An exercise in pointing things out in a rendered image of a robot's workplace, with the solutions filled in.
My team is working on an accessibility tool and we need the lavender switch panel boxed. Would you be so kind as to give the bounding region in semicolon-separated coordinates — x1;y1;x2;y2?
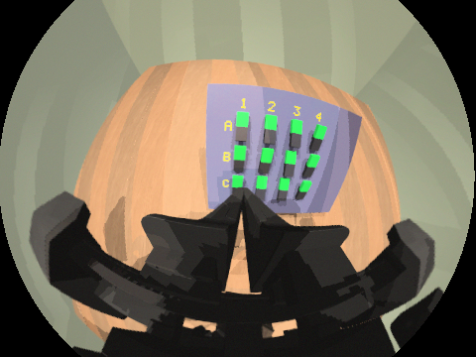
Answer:
205;83;362;214

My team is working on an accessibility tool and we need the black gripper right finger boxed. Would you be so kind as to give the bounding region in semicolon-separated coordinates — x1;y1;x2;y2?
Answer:
242;187;350;293

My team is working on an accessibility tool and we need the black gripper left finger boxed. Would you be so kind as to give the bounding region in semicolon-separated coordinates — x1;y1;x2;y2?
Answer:
140;187;245;293

